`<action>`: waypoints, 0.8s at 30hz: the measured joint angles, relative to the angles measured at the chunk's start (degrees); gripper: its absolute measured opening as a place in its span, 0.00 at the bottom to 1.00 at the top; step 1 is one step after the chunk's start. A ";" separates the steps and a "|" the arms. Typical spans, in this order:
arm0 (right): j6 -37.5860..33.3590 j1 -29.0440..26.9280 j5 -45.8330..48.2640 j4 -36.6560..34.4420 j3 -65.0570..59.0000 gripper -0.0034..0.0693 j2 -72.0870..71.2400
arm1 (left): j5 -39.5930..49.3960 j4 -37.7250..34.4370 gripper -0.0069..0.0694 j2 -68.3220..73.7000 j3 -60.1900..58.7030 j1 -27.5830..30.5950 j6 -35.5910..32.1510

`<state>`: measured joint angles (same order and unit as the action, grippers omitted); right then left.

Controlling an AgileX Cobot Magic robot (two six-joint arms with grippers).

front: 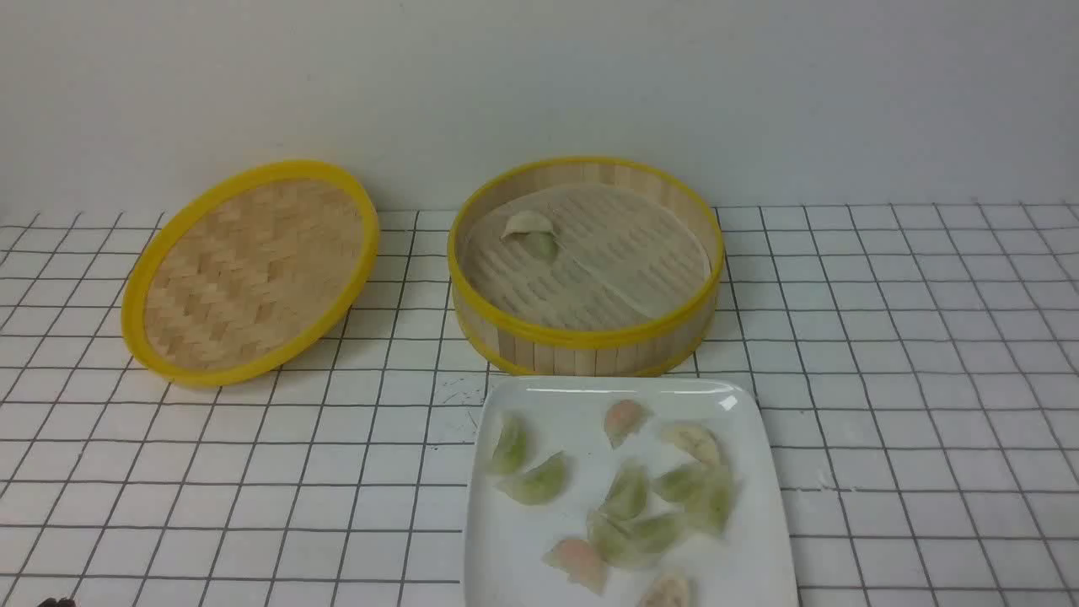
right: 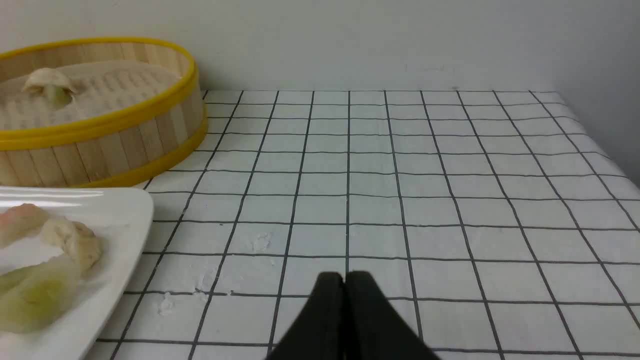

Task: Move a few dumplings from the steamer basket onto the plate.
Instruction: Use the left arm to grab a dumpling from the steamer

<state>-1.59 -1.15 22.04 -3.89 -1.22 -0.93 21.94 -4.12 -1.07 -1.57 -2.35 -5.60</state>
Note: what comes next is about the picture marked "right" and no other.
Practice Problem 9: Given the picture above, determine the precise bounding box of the pink shrimp dumpling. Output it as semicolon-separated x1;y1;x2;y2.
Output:
0;203;50;249

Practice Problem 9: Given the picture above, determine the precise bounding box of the white pleated dumpling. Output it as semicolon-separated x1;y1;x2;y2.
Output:
40;216;103;273

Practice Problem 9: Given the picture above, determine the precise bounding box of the white steamed dumpling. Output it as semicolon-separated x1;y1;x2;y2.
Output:
22;67;76;109

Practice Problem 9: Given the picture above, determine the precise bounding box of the checkered white tablecloth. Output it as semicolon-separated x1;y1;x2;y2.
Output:
86;90;640;360

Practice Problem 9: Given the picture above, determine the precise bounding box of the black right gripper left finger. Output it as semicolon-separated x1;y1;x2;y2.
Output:
266;272;345;360

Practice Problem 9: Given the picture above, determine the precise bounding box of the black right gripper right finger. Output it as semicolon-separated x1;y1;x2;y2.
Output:
344;271;439;360

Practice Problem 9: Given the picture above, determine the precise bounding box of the bamboo steamer basket yellow rim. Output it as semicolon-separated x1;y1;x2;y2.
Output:
0;37;208;188

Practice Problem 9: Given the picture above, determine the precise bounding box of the green dumpling on plate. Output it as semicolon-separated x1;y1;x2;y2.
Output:
0;254;82;334

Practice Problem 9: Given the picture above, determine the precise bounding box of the white square plate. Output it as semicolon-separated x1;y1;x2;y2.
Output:
1;186;154;360

